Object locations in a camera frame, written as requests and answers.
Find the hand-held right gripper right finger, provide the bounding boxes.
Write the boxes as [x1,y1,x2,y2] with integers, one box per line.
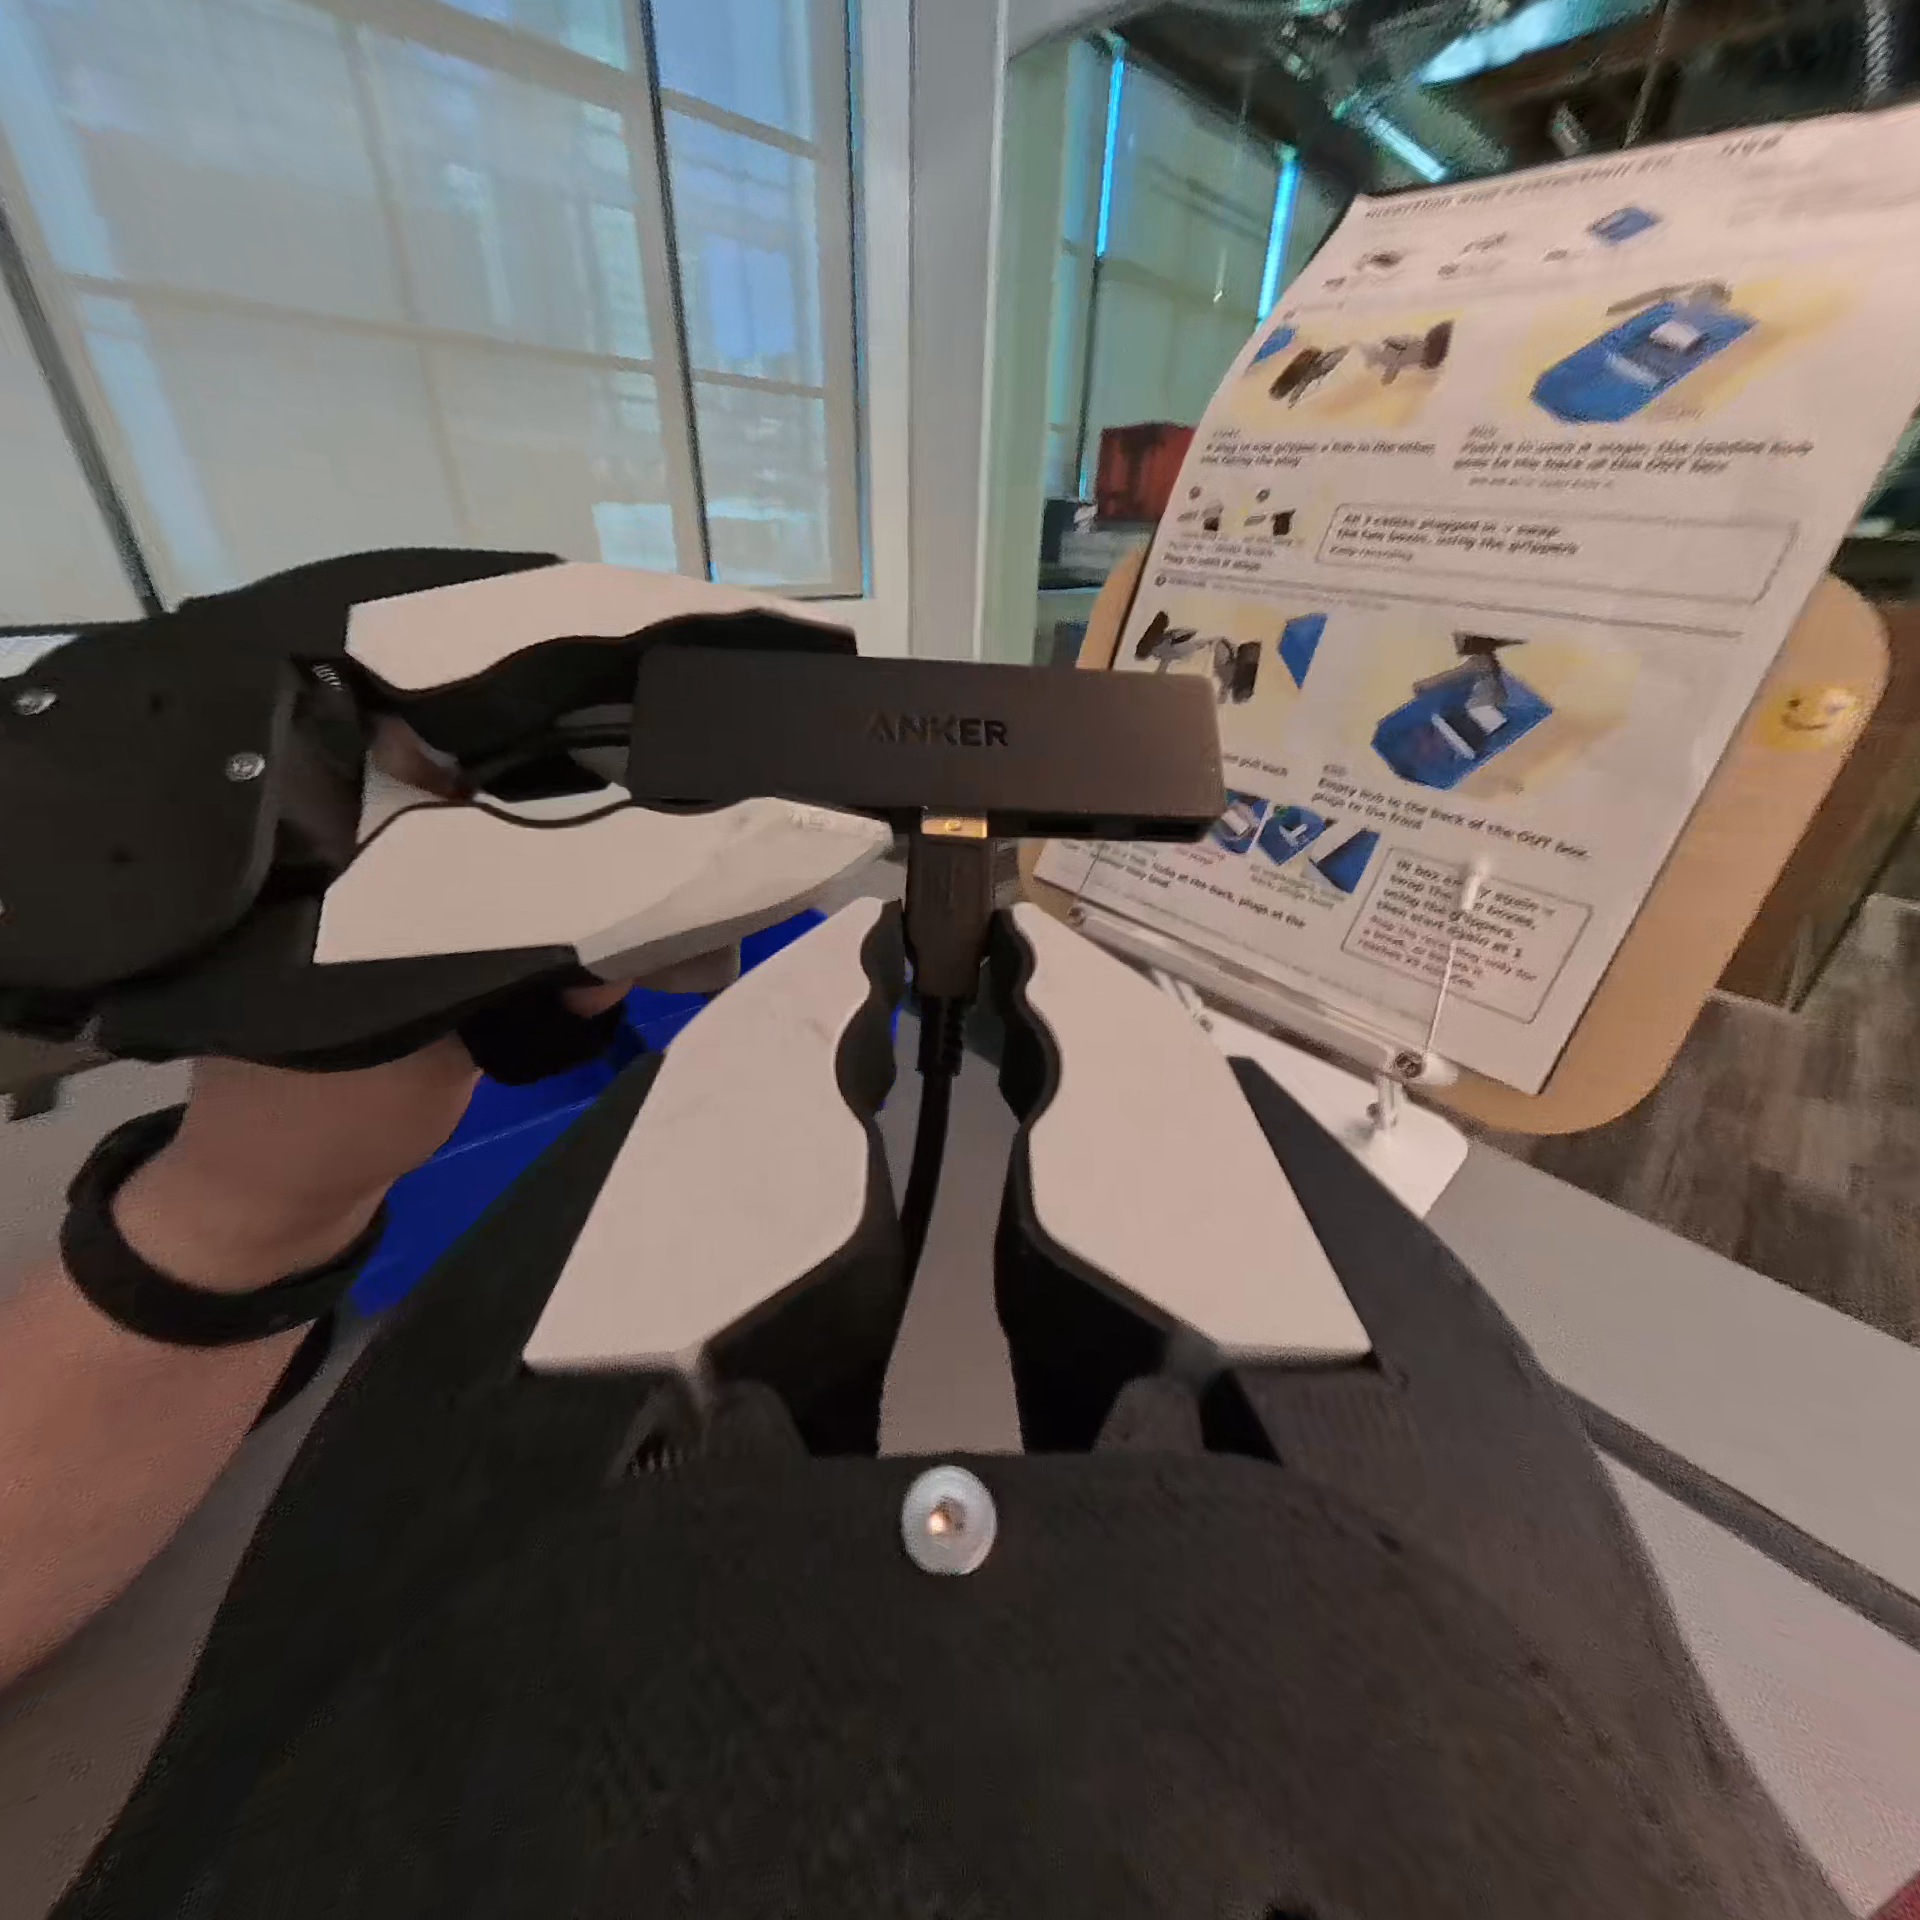
[978,900,1373,1448]

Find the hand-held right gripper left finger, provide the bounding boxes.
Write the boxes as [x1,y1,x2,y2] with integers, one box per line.
[519,900,909,1448]

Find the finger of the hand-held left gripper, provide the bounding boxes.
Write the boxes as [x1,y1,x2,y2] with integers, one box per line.
[344,562,863,765]
[310,759,901,977]

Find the person's left forearm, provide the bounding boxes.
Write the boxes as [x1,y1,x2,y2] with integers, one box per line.
[0,1275,334,1692]

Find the person's left hand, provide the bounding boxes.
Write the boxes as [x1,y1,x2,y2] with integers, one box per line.
[149,1032,487,1298]

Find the blue plastic bin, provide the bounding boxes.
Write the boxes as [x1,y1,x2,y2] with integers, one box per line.
[356,905,909,1317]

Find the window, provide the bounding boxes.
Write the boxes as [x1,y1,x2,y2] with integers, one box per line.
[0,0,869,600]

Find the black wrist band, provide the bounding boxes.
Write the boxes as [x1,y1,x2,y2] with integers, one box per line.
[60,1100,392,1352]

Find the red box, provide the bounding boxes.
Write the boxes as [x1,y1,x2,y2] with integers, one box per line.
[1100,427,1196,520]

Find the printed instruction sheet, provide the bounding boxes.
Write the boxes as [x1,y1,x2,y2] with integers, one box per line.
[1034,105,1920,1088]

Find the yellow smiley sticker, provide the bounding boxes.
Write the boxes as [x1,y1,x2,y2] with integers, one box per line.
[1763,677,1863,759]

